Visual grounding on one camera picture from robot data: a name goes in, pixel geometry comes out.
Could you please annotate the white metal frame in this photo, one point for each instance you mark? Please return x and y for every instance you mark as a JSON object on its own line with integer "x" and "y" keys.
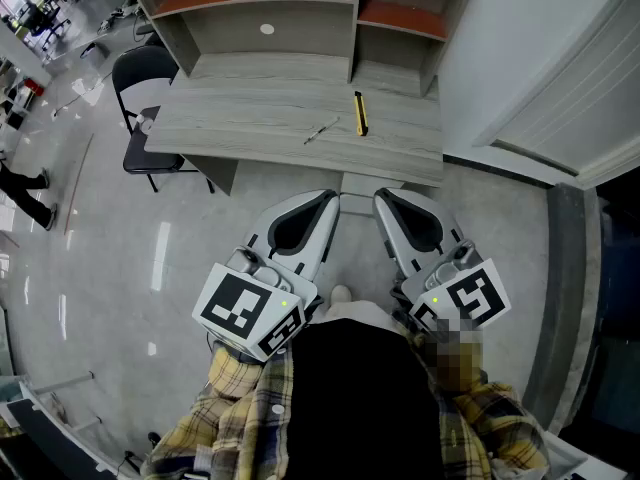
{"x": 62, "y": 383}

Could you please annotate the silver pen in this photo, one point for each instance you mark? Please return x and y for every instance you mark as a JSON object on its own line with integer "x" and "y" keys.
{"x": 321, "y": 130}

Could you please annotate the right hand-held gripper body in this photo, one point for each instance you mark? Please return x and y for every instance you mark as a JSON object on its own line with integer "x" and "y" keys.
{"x": 475, "y": 293}

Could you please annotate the black flat panel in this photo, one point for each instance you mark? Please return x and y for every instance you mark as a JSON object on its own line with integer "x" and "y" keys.
{"x": 45, "y": 443}

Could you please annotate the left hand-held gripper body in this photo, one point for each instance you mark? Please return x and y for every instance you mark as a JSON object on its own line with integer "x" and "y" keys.
{"x": 235, "y": 303}

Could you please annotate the clear plastic bottle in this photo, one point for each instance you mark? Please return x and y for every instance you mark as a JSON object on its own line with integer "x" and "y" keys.
{"x": 145, "y": 124}

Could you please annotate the person's light shoe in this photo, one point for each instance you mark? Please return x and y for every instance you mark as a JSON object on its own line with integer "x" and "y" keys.
{"x": 342, "y": 294}

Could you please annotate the dark stone threshold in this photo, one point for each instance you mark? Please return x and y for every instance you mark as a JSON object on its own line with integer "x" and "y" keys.
{"x": 565, "y": 293}

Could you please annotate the red floor tape strip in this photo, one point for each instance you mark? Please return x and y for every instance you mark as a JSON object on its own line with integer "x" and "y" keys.
{"x": 79, "y": 183}

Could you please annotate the grey wooden desk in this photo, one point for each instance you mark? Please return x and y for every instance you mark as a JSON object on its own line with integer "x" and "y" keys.
{"x": 250, "y": 118}

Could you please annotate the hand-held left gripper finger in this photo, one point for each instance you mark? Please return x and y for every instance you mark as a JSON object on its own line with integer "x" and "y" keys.
{"x": 320, "y": 253}
{"x": 262, "y": 230}

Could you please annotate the person's left forearm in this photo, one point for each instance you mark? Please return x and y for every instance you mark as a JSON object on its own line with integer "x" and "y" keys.
{"x": 235, "y": 418}

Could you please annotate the black office chair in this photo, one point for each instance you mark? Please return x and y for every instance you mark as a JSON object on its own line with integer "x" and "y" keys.
{"x": 42, "y": 20}

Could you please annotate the person's right forearm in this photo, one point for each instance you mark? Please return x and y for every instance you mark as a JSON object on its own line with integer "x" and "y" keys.
{"x": 500, "y": 418}

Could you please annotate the yellow black utility knife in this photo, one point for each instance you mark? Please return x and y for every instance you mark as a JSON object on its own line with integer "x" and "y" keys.
{"x": 361, "y": 115}

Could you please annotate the person's white trousers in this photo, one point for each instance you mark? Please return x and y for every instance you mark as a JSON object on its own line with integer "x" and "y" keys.
{"x": 360, "y": 310}

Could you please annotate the grey wooden shelf unit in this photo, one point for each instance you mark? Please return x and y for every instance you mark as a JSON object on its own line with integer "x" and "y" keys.
{"x": 310, "y": 28}

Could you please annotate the black folding chair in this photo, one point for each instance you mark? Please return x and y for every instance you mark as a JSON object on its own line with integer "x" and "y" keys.
{"x": 142, "y": 60}

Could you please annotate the white panelled door surround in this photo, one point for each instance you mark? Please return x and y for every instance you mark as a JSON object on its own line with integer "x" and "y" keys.
{"x": 575, "y": 93}

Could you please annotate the person's black shirt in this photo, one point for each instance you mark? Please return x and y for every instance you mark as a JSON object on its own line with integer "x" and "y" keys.
{"x": 365, "y": 393}

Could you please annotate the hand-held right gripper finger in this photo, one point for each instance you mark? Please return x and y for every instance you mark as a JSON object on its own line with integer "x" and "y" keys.
{"x": 382, "y": 218}
{"x": 445, "y": 228}

